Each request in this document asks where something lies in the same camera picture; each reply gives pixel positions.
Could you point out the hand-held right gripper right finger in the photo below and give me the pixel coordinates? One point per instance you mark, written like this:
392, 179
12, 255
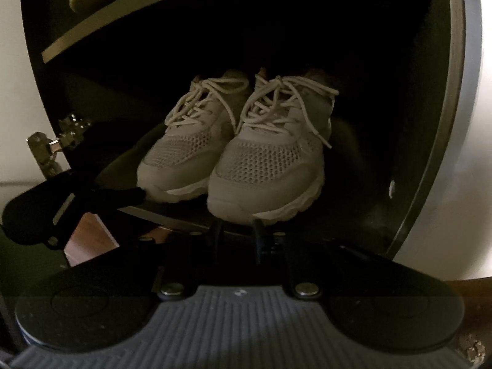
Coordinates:
303, 261

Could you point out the white shoe cabinet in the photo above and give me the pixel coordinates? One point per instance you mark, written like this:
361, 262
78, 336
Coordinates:
365, 27

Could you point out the metal cabinet hinge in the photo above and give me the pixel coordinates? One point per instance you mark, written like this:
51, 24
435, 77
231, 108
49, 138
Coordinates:
50, 146

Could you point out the white pink mesh sneaker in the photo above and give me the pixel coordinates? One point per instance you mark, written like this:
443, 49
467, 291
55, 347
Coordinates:
269, 161
184, 150

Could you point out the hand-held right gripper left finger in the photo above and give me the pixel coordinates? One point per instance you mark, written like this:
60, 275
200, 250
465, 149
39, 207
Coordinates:
180, 253

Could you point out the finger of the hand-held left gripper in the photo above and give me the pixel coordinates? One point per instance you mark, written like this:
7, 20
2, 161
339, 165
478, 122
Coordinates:
115, 198

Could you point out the cabinet shelf board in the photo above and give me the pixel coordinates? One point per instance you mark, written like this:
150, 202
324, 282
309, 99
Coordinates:
153, 11

